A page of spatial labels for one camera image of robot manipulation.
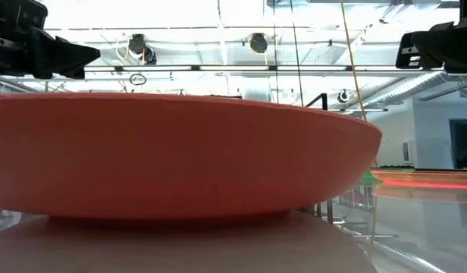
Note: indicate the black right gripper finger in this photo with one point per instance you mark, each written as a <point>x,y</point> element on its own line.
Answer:
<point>407,57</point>
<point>449,47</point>

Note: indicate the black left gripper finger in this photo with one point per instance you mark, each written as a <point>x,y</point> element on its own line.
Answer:
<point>59,53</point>
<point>74,73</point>

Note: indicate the orange opaque plate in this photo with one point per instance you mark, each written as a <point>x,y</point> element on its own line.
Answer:
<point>180,151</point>

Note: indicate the orange translucent plate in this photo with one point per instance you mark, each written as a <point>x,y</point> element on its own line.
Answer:
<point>427,177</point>

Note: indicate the green translucent plate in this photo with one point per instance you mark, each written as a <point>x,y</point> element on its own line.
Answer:
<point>368,176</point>

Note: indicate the long ceiling light bar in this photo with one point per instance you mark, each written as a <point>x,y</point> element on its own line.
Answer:
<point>233,68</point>

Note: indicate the wooden shelf with black frame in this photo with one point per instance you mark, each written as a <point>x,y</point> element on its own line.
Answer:
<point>324,100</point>

